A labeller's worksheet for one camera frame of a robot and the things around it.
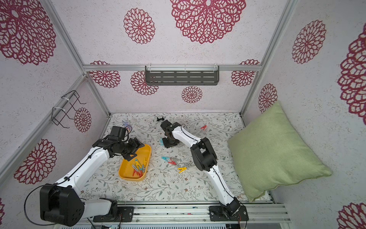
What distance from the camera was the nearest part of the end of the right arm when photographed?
77 centimetres

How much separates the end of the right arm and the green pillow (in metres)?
0.39

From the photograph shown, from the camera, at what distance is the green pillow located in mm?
586
